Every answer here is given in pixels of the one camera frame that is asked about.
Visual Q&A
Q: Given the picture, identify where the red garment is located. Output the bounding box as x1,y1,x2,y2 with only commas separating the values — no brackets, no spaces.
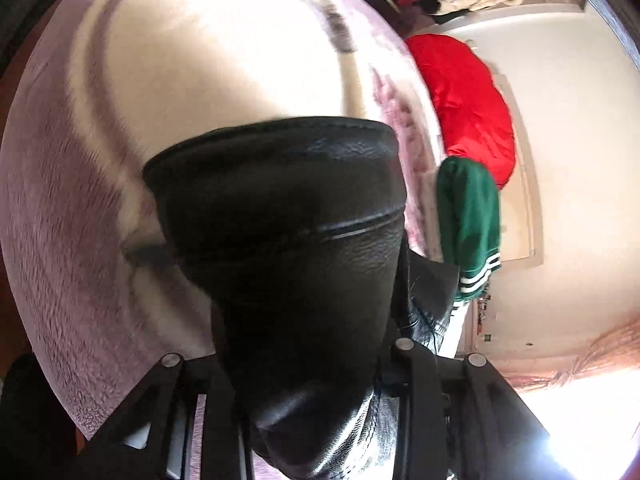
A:
406,34,516,191

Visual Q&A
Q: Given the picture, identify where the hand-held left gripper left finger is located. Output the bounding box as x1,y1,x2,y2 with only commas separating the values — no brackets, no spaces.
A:
75,352,251,480

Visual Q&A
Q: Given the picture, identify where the floral plush bedspread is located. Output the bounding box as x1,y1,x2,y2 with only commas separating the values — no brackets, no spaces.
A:
0,0,451,441

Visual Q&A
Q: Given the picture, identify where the white wardrobe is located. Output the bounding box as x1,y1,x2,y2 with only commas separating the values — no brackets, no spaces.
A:
360,0,596,361

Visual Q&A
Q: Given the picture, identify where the peach cloth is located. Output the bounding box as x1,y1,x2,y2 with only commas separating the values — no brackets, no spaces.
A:
500,320,640,393

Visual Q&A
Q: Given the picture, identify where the green white-striped garment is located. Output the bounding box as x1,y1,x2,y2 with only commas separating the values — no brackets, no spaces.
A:
436,156,502,303

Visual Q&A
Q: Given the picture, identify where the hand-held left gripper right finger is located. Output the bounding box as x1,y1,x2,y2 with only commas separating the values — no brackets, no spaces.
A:
375,337,576,480

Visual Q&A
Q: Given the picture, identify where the black leather jacket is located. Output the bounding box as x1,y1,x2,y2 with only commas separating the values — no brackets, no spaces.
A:
122,116,461,480

